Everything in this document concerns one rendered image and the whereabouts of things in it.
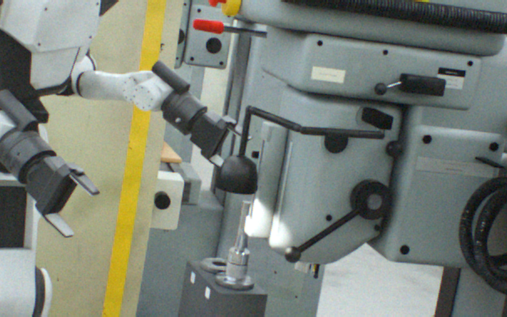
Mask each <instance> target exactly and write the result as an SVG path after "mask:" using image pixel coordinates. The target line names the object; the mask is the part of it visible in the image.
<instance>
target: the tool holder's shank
mask: <svg viewBox="0 0 507 317"><path fill-rule="evenodd" d="M250 208H251V202H250V201H249V200H248V202H246V200H243V201H242V207H241V216H240V222H239V226H238V232H237V235H236V239H235V243H234V246H235V249H236V250H237V251H241V252H243V251H245V247H247V241H248V233H246V232H245V231H244V229H245V223H246V216H248V215H249V214H250Z"/></svg>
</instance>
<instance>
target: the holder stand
mask: <svg viewBox="0 0 507 317"><path fill-rule="evenodd" d="M226 264H227V260H225V259H221V258H204V259H202V260H201V261H187V266H186V271H185V275H184V281H183V287H182V293H181V299H180V305H179V311H178V317H265V313H266V302H267V298H268V293H267V292H266V291H265V290H262V289H261V288H260V287H259V286H258V285H257V284H256V283H255V280H254V278H251V277H250V276H247V275H246V279H245V280H244V282H240V283H238V282H233V281H229V279H227V278H226V277H225V270H226Z"/></svg>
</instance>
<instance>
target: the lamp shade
mask: <svg viewBox="0 0 507 317"><path fill-rule="evenodd" d="M257 180H258V175H257V169H256V163H255V162H254V161H253V160H252V159H251V158H249V157H246V156H239V155H238V154H237V155H232V156H230V157H228V158H225V159H224V161H223V163H222V165H221V167H220V169H219V171H218V176H217V182H216V188H218V189H219V190H223V191H225V192H229V193H234V194H240V195H253V194H255V193H256V186H257Z"/></svg>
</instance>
